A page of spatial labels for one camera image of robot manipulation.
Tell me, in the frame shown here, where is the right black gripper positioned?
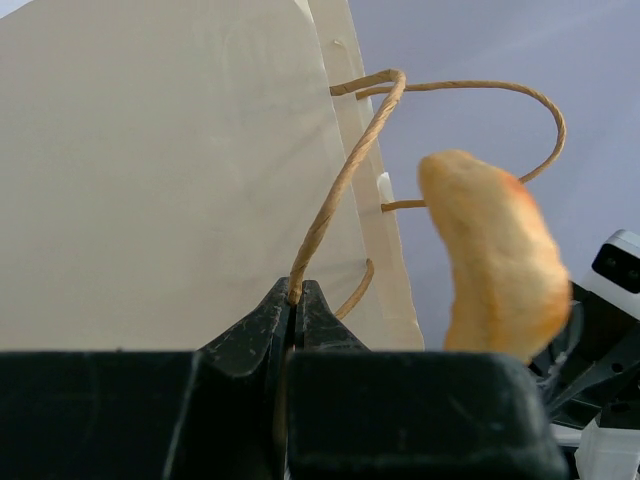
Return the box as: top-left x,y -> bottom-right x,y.
530,284 -> 639,429

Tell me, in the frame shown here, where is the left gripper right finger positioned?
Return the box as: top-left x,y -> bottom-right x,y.
286,281 -> 570,479

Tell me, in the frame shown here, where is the curved croissant bread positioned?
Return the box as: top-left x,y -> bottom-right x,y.
417,150 -> 572,364

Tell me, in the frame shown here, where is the beige paper bag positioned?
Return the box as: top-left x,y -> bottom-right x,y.
0,0 -> 568,351

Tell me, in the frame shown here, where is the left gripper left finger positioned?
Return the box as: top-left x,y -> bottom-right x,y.
1,279 -> 290,479

